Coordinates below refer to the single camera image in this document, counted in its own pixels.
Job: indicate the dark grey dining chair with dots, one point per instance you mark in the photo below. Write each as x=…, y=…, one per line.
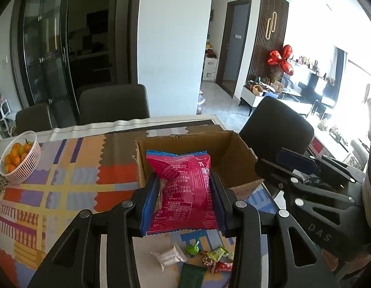
x=278, y=126
x=33, y=118
x=113, y=102

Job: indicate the dark green snack packet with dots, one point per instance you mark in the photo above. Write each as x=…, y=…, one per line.
x=191, y=276

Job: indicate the pink snack packet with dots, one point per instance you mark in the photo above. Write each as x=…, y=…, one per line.
x=182, y=192

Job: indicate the round patterned candy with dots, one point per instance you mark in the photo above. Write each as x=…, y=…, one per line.
x=207, y=259

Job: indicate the green lollipop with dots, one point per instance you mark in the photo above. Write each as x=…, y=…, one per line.
x=193, y=249

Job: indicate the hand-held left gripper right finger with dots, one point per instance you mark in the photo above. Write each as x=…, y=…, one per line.
x=218, y=204

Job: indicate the slatted wooden wardrobe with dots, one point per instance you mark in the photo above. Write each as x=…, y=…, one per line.
x=269, y=36

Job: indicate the light green candy wrapper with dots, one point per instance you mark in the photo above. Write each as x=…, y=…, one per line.
x=217, y=253

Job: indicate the red candy packet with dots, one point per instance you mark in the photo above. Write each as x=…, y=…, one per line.
x=223, y=266

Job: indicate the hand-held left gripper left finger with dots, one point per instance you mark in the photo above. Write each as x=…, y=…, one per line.
x=151, y=204

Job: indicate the white plastic fruit basket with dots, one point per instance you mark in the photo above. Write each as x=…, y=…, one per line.
x=26, y=168

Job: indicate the colourful patterned tablecloth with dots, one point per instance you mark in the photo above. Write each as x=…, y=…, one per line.
x=68, y=186

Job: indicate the brown cardboard box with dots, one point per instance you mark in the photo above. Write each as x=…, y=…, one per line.
x=233, y=162

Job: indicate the white snack packet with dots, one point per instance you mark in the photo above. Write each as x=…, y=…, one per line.
x=169, y=256

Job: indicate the black framed glass door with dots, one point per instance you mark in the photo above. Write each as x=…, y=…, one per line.
x=41, y=51

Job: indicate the dark brown room door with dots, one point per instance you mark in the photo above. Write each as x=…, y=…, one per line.
x=236, y=42

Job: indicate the white low cabinet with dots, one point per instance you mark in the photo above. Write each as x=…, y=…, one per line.
x=263, y=99

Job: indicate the red foil balloons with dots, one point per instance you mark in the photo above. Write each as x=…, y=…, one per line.
x=280, y=58

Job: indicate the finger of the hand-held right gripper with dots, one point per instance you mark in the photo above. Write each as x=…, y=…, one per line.
x=296, y=159
x=275, y=174

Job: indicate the wicker basket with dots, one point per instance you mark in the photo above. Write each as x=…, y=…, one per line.
x=257, y=88

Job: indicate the pile of oranges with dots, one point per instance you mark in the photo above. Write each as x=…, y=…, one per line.
x=15, y=156

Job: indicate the black television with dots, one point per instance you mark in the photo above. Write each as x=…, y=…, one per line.
x=316, y=82

